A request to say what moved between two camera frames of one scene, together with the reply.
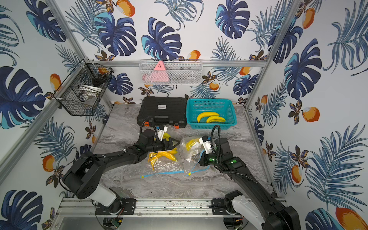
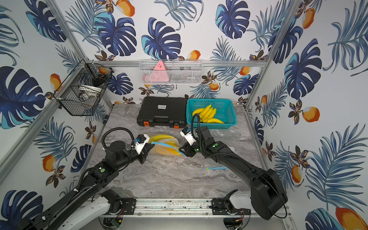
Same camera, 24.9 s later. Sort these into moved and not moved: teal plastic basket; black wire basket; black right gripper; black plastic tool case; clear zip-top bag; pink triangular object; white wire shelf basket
Moved: black right gripper; clear zip-top bag
Not moved: black wire basket; pink triangular object; white wire shelf basket; black plastic tool case; teal plastic basket
